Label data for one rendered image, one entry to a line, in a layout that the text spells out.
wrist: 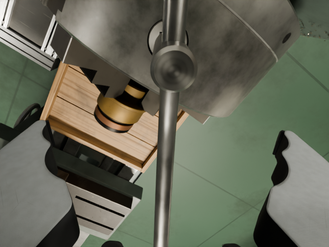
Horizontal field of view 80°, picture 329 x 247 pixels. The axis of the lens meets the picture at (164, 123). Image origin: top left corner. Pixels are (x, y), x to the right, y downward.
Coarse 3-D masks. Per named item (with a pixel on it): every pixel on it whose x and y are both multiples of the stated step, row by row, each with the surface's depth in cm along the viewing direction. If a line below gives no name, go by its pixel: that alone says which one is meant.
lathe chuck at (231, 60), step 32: (96, 0) 16; (128, 0) 15; (160, 0) 15; (192, 0) 15; (96, 32) 17; (128, 32) 16; (192, 32) 16; (224, 32) 16; (128, 64) 17; (224, 64) 18; (256, 64) 20; (192, 96) 20; (224, 96) 21
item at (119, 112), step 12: (132, 84) 37; (132, 96) 32; (144, 96) 34; (96, 108) 35; (108, 108) 32; (120, 108) 32; (132, 108) 32; (96, 120) 35; (108, 120) 34; (120, 120) 33; (132, 120) 34; (120, 132) 36
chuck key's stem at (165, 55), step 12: (156, 48) 10; (168, 48) 9; (180, 48) 9; (156, 60) 9; (168, 60) 9; (180, 60) 9; (192, 60) 9; (156, 72) 9; (168, 72) 9; (180, 72) 9; (192, 72) 9; (156, 84) 9; (168, 84) 9; (180, 84) 9
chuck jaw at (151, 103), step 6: (150, 90) 32; (150, 96) 32; (156, 96) 32; (144, 102) 33; (150, 102) 33; (156, 102) 33; (144, 108) 34; (150, 108) 33; (156, 108) 33; (180, 108) 32; (186, 108) 32; (150, 114) 34; (192, 114) 32; (198, 114) 32; (198, 120) 32; (204, 120) 32
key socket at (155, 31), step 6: (156, 24) 16; (162, 24) 16; (150, 30) 16; (156, 30) 16; (150, 36) 16; (156, 36) 16; (186, 36) 16; (150, 42) 16; (186, 42) 16; (150, 48) 17
